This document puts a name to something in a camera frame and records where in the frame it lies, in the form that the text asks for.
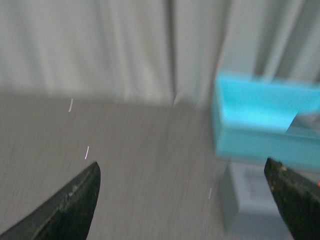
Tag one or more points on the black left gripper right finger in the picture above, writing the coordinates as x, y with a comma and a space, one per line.
297, 200

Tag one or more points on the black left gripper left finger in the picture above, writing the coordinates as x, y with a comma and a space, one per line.
67, 215

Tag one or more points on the gray block with round hole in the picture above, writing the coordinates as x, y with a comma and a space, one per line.
247, 203

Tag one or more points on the gray block with square hole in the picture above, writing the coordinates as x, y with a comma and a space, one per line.
305, 124

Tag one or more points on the light blue plastic box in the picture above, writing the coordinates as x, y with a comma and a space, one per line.
251, 114

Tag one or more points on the white curtain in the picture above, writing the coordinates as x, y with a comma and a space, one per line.
163, 52

